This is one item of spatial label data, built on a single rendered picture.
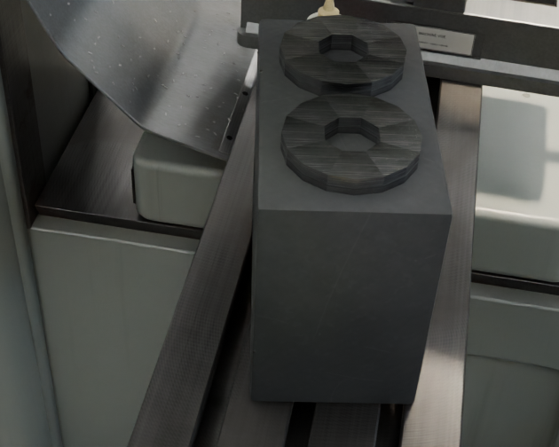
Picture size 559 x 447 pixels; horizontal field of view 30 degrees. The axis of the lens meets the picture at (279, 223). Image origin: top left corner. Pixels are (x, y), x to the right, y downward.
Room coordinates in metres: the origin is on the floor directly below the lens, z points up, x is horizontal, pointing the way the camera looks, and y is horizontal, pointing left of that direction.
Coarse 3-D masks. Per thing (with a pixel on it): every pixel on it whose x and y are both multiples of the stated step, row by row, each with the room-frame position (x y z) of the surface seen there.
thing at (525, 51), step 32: (256, 0) 0.95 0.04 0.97; (288, 0) 0.94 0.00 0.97; (320, 0) 0.93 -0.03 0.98; (352, 0) 0.93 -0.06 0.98; (384, 0) 0.93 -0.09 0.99; (480, 0) 0.94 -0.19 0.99; (512, 0) 0.96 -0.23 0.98; (544, 0) 0.97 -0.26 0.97; (256, 32) 0.94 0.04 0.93; (448, 32) 0.91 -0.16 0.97; (480, 32) 0.90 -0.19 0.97; (512, 32) 0.90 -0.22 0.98; (544, 32) 0.89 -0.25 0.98; (448, 64) 0.90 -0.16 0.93; (480, 64) 0.90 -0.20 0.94; (512, 64) 0.90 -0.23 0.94; (544, 64) 0.89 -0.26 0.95
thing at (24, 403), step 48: (0, 0) 0.89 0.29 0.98; (0, 48) 0.88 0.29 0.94; (48, 48) 1.00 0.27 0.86; (0, 96) 0.87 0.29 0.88; (48, 96) 0.98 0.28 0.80; (0, 144) 0.86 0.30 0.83; (48, 144) 0.97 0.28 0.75; (0, 192) 0.86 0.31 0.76; (0, 240) 0.85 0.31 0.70; (0, 288) 0.84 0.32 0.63; (0, 336) 0.83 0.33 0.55; (0, 384) 0.83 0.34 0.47; (48, 384) 0.87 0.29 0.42; (0, 432) 0.82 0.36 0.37; (48, 432) 0.86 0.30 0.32
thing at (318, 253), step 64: (320, 64) 0.61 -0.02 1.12; (384, 64) 0.61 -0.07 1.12; (256, 128) 0.58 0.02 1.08; (320, 128) 0.53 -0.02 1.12; (384, 128) 0.54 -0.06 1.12; (256, 192) 0.49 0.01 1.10; (320, 192) 0.48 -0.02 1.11; (384, 192) 0.49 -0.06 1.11; (448, 192) 0.49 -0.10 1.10; (256, 256) 0.47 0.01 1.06; (320, 256) 0.47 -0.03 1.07; (384, 256) 0.47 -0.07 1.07; (256, 320) 0.47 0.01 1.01; (320, 320) 0.47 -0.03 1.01; (384, 320) 0.47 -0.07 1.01; (256, 384) 0.47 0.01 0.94; (320, 384) 0.47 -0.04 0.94; (384, 384) 0.47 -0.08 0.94
